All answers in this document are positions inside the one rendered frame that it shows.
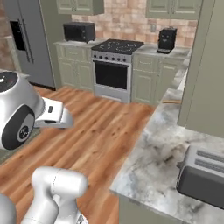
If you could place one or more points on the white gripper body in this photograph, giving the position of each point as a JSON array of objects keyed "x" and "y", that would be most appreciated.
[{"x": 66, "y": 120}]

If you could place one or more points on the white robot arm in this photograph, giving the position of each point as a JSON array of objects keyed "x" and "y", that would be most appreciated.
[{"x": 17, "y": 99}]

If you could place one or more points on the green counter base cupboard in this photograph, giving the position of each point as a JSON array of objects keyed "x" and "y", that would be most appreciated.
[{"x": 137, "y": 211}]

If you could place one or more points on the green open cabinet door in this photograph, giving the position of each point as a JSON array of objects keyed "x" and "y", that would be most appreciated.
[{"x": 204, "y": 73}]

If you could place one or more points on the green base cupboards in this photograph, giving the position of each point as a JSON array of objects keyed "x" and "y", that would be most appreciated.
[
  {"x": 74, "y": 68},
  {"x": 147, "y": 80}
]

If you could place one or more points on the silver oven with black hob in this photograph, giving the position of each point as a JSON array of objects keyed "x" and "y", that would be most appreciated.
[{"x": 112, "y": 74}]

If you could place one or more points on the grey double-door fridge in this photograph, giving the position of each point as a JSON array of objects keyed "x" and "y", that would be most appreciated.
[{"x": 35, "y": 38}]

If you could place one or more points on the black microwave oven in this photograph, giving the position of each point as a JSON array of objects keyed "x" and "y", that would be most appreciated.
[{"x": 78, "y": 31}]

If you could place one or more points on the wooden spoon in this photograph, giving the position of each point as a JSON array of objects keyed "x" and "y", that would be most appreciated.
[{"x": 172, "y": 101}]

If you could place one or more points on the black coffee machine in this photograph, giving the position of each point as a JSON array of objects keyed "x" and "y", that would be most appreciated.
[{"x": 166, "y": 39}]

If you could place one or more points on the grey toaster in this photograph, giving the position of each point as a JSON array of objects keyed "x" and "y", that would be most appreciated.
[{"x": 201, "y": 175}]

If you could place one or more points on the green wall cupboards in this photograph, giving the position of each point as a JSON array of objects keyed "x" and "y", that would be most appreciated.
[
  {"x": 173, "y": 8},
  {"x": 80, "y": 6}
]

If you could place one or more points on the grey wall socket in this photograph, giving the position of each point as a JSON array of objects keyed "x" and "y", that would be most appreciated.
[{"x": 153, "y": 28}]

